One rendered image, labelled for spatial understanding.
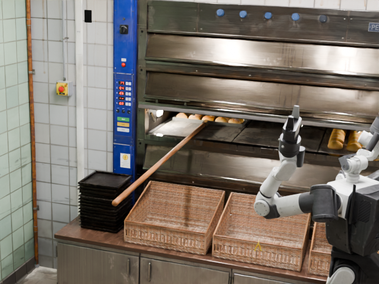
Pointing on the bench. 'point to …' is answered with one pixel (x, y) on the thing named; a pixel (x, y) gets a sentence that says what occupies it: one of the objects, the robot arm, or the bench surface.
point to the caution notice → (125, 160)
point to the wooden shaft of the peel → (155, 167)
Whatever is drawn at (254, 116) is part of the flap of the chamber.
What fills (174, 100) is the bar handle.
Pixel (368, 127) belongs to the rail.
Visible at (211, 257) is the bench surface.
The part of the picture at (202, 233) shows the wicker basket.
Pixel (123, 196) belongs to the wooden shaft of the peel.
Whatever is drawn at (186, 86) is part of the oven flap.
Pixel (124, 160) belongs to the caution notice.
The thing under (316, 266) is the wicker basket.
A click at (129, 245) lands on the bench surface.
